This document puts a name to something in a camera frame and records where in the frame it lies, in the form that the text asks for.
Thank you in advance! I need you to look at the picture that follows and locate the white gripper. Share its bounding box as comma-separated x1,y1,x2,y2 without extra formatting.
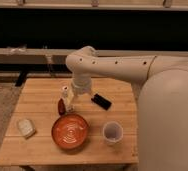
71,76,92,95

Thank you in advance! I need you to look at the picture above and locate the black eraser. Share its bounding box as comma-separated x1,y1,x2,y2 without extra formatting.
91,94,111,110

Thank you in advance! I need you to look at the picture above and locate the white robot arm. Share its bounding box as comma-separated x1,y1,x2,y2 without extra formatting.
66,46,188,171

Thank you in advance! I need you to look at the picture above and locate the white bottle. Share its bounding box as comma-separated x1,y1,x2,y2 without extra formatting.
61,86,74,113

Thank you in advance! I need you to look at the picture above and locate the dark red object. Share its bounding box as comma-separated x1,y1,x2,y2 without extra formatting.
58,98,66,116

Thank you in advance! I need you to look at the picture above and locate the orange ribbed bowl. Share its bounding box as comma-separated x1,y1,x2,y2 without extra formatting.
51,114,89,150

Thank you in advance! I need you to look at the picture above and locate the wooden table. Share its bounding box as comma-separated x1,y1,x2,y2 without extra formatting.
0,78,138,166

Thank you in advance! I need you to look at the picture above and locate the white plastic cup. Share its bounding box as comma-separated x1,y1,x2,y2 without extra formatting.
102,121,123,145

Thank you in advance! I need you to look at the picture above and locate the long wooden shelf rail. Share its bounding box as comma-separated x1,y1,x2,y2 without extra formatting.
0,48,188,64

